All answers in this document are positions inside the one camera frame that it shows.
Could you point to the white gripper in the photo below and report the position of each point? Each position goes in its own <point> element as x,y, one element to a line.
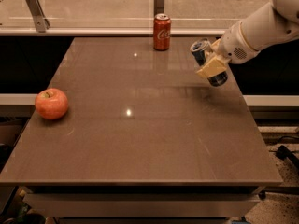
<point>231,47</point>

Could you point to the blue silver redbull can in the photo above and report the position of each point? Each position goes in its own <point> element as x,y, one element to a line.
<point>202,52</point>

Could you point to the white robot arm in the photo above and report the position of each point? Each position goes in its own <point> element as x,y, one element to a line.
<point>277,22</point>

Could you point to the red coca-cola can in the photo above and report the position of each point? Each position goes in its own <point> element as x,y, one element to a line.
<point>161,32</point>

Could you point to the black chair base leg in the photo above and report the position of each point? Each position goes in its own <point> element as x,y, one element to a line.
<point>283,153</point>

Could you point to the glass railing panel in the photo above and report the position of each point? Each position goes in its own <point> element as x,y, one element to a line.
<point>185,14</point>

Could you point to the red apple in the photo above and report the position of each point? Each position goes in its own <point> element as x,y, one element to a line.
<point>51,104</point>

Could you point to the middle metal railing bracket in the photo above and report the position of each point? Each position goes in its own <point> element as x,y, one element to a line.
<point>158,6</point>

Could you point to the metal railing bracket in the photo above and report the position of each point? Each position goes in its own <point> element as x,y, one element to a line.
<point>40,21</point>
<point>158,6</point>

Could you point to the left metal railing bracket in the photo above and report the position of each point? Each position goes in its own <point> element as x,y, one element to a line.
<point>40,21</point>

